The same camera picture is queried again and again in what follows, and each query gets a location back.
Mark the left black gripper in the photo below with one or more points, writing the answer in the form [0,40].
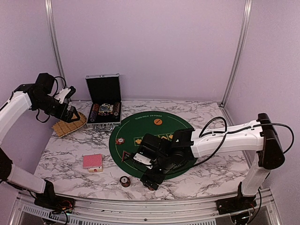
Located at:
[60,115]

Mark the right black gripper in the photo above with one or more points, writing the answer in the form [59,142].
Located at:
[158,179]

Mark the dark brown poker chip stack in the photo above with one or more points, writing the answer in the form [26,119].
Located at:
[125,181]

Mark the black triangular all-in button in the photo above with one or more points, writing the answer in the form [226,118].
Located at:
[126,156]

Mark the red chips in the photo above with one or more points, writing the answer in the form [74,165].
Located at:
[120,141]

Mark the orange round blind button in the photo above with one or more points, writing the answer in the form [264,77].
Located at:
[158,121]

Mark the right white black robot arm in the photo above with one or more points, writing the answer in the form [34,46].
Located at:
[257,135]

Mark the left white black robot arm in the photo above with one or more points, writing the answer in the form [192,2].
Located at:
[38,97]

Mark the woven bamboo tray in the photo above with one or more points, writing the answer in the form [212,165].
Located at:
[62,128]

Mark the red purple chip row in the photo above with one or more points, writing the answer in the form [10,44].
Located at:
[94,113]

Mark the blue card deck in case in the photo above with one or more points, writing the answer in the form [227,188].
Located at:
[105,109]

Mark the aluminium poker chip case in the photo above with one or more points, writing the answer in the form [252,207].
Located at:
[104,89]

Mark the dark red chip row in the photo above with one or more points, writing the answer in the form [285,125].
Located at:
[116,109]

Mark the round green poker mat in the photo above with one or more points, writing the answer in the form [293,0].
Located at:
[133,129]

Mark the red playing card deck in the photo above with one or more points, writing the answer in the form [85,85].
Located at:
[91,161]

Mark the playing card box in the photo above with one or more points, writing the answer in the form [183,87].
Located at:
[95,169]

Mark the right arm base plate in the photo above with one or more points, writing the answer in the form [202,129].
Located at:
[233,204]

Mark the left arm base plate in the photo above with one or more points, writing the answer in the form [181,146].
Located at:
[59,204]

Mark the left aluminium frame post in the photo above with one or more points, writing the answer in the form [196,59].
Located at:
[54,41]

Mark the aluminium frame post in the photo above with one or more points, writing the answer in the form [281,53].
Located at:
[54,41]
[240,46]

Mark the right aluminium frame post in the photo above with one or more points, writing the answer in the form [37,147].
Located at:
[240,46]

